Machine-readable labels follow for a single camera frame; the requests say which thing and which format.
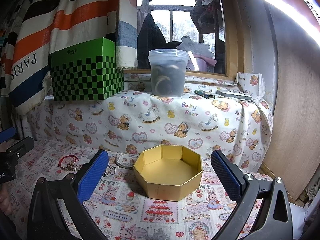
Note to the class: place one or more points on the patterned cigarette lighter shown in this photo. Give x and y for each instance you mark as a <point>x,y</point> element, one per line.
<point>204,94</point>

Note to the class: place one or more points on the green black checkered box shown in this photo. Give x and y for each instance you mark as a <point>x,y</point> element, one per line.
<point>86,72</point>

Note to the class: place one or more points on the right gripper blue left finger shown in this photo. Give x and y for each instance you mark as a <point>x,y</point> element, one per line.
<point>90,174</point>

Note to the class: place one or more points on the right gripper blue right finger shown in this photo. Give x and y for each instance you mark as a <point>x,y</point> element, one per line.
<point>229,175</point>

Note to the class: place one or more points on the clear plastic lidded tub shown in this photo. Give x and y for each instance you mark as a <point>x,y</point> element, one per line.
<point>168,68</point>

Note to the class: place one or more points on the window with wooden frame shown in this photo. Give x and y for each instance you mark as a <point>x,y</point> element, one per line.
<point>211,29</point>

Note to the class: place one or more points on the strawberry print table cloth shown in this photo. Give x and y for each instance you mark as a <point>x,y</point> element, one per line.
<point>118,205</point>

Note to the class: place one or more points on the silver flat phone case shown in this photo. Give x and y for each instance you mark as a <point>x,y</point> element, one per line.
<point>234,94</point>

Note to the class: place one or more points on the person's left hand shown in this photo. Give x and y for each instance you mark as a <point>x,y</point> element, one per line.
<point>5,203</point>

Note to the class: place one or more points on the baby bear print cloth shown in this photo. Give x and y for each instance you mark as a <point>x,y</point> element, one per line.
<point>134,120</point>

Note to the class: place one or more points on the small silver charm earrings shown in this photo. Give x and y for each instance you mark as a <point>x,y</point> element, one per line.
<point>110,171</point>

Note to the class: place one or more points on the gold octagonal box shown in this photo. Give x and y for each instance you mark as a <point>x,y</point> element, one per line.
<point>168,172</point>

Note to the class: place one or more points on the black garment at window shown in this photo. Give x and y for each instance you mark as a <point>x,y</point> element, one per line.
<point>149,38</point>

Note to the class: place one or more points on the striped Hermes Paris curtain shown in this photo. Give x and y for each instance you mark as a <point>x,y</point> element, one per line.
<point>41,27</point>

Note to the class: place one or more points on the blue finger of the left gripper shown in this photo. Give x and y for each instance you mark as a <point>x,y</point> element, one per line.
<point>7,134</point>
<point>20,148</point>

